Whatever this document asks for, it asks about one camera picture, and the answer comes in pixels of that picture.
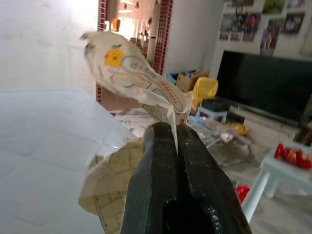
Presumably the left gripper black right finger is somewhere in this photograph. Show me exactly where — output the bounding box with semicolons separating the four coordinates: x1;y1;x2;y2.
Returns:
168;123;253;234

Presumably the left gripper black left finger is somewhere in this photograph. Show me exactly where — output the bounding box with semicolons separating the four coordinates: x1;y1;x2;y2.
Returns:
120;121;182;234

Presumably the red plastic item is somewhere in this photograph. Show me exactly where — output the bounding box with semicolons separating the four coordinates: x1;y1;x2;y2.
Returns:
235;185;251;204

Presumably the white small side table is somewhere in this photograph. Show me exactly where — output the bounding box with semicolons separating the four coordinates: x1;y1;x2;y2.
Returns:
240;140;312;224

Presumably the yellow floor toy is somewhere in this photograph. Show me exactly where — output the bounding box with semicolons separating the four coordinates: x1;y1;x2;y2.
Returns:
229;121;252;137

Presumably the light blue plastic stool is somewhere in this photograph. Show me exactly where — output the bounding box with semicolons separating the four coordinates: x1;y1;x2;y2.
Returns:
196;105;232;123

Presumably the white television cabinet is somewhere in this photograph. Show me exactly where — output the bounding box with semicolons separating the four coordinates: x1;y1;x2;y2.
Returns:
228;97;303;141

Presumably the yellow plastic bag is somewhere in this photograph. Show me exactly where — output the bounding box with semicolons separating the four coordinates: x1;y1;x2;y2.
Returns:
191;77;219;110

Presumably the blue plastic box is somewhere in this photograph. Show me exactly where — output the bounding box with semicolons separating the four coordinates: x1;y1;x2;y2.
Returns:
166;72;178;86

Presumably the brown cardboard box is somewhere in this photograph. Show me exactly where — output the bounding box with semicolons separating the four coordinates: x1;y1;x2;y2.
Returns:
175;70;211;93

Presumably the black flat screen television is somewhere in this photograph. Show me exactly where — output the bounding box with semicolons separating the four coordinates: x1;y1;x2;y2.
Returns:
215;49;312;124

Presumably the red tiled door frame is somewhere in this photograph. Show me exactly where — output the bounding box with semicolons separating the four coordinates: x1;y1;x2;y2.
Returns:
96;0;173;104

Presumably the wall family photo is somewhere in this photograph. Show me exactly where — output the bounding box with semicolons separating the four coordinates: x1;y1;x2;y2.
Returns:
282;13;306;34
262;0;286;15
259;18;281;56
218;13;234;41
242;12;262;41

